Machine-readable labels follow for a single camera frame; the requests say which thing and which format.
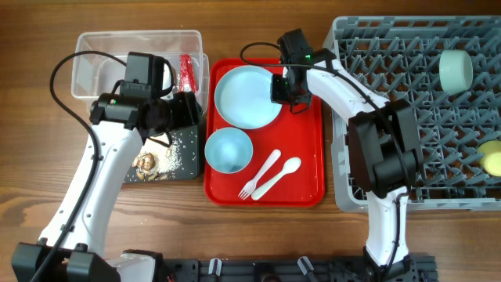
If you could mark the black plastic tray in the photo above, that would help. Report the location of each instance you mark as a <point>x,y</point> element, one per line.
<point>188,156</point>

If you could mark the light blue small bowl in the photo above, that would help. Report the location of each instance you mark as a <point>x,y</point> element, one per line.
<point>228,150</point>

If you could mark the rice and food scraps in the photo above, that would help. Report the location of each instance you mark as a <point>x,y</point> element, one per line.
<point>160,160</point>

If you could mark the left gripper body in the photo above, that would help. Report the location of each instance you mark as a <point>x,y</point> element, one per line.
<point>182,110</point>

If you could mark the white plastic spoon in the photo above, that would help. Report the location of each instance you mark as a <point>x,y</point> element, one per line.
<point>290,166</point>

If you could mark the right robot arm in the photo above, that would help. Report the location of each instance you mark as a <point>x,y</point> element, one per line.
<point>383,143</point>

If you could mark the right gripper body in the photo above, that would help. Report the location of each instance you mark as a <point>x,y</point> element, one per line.
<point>280,91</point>

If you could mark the white plastic fork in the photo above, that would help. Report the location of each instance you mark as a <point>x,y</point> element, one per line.
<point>251,185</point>

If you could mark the red sauce packet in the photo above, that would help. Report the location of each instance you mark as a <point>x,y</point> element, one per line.
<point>186,77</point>

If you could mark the yellow plastic cup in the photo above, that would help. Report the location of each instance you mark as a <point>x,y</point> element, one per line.
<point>491,157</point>

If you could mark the clear plastic bin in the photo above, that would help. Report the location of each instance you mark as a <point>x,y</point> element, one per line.
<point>93,75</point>

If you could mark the mint green bowl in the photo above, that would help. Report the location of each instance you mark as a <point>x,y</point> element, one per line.
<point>455,71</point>

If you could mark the red serving tray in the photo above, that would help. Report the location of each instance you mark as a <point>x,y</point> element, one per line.
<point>295,135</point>

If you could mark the grey dishwasher rack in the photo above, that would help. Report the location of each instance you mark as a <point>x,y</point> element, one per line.
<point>398,57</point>

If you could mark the light blue plate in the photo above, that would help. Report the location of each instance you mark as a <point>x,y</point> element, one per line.
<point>243,97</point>

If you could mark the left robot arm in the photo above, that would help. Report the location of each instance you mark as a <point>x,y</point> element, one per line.
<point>71,246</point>

